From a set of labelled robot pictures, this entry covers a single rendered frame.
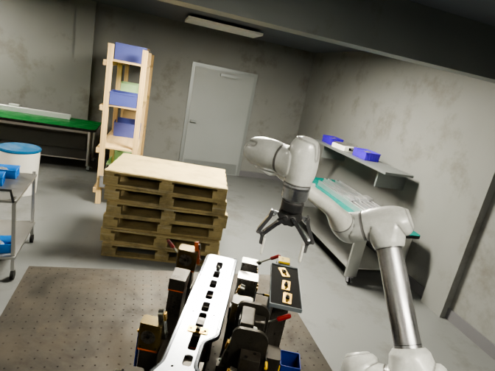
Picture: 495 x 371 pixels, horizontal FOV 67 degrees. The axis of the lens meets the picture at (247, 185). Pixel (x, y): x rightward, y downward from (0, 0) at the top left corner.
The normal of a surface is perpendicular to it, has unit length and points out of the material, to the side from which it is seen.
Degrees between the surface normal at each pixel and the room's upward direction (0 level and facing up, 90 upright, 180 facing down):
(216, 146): 90
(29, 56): 90
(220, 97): 90
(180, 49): 90
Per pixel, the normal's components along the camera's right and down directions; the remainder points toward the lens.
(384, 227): -0.40, -0.18
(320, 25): 0.25, 0.31
